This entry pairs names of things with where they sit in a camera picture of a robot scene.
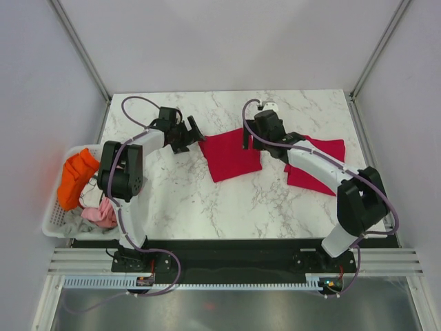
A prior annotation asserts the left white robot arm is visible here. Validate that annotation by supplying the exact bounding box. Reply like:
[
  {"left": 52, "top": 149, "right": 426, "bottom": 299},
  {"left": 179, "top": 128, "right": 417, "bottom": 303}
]
[{"left": 97, "top": 107, "right": 206, "bottom": 271}]

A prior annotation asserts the orange t-shirt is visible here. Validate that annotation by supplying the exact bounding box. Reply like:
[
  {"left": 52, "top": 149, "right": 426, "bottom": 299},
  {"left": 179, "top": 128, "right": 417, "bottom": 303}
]
[{"left": 57, "top": 148, "right": 100, "bottom": 212}]

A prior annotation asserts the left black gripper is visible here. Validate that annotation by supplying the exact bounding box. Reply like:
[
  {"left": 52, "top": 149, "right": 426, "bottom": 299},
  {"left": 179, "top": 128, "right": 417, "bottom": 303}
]
[{"left": 170, "top": 117, "right": 205, "bottom": 154}]

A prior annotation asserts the white slotted cable duct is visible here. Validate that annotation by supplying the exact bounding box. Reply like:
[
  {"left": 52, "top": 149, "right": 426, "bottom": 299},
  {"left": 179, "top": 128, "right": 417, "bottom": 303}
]
[{"left": 63, "top": 274, "right": 343, "bottom": 290}]

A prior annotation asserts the white plastic laundry basket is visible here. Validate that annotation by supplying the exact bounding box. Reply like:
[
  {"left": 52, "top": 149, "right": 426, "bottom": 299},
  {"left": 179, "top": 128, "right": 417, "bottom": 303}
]
[{"left": 42, "top": 144, "right": 120, "bottom": 241}]

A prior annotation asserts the white printed t-shirt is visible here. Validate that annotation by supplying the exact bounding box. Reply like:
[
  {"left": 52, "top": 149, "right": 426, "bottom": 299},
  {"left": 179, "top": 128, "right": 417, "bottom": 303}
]
[{"left": 79, "top": 172, "right": 104, "bottom": 208}]

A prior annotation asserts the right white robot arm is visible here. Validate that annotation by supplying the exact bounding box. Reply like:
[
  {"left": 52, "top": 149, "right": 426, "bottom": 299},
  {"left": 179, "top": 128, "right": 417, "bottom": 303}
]
[{"left": 243, "top": 110, "right": 393, "bottom": 272}]

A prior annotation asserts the aluminium frame post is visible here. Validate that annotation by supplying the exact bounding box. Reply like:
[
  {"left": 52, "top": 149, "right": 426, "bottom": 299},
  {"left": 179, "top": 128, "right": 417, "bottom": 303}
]
[
  {"left": 48, "top": 0, "right": 112, "bottom": 106},
  {"left": 347, "top": 0, "right": 413, "bottom": 103}
]

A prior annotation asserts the grey t-shirt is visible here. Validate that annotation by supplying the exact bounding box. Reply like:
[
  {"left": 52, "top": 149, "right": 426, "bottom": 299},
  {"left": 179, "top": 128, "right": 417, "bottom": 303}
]
[{"left": 60, "top": 208, "right": 96, "bottom": 238}]

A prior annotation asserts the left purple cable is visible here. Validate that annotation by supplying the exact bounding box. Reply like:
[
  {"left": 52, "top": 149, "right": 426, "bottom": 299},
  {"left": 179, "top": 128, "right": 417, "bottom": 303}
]
[{"left": 107, "top": 95, "right": 182, "bottom": 314}]

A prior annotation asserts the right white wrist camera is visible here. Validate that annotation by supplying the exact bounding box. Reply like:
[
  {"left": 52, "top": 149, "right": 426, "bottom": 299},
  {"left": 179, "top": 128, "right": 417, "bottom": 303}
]
[{"left": 258, "top": 101, "right": 279, "bottom": 112}]

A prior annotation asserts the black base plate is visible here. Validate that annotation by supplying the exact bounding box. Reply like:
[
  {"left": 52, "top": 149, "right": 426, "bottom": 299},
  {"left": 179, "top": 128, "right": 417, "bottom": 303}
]
[{"left": 112, "top": 239, "right": 356, "bottom": 283}]

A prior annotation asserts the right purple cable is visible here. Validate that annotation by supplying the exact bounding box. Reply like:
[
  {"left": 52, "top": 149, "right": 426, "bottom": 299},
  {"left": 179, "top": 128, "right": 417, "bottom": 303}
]
[{"left": 241, "top": 99, "right": 401, "bottom": 299}]

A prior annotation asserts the red t-shirt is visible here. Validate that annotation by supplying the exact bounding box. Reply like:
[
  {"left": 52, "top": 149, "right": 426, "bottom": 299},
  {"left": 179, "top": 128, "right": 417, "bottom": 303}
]
[
  {"left": 198, "top": 128, "right": 263, "bottom": 183},
  {"left": 285, "top": 136, "right": 351, "bottom": 196}
]

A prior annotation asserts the left aluminium frame post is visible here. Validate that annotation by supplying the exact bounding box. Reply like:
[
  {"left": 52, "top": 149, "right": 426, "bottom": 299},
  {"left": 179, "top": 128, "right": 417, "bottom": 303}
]
[{"left": 48, "top": 0, "right": 112, "bottom": 106}]

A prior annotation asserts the purple cable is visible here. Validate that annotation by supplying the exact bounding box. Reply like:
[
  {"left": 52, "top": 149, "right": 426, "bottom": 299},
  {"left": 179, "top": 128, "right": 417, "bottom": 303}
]
[
  {"left": 241, "top": 99, "right": 401, "bottom": 299},
  {"left": 107, "top": 95, "right": 182, "bottom": 314}
]

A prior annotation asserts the right aluminium frame post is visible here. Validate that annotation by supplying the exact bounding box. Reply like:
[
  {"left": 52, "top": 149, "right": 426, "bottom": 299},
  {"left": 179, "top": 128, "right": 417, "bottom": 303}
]
[{"left": 347, "top": 0, "right": 413, "bottom": 103}]

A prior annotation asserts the pink t-shirt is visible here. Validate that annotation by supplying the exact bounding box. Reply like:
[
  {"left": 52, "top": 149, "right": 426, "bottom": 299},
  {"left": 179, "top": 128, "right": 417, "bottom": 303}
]
[{"left": 81, "top": 197, "right": 117, "bottom": 229}]

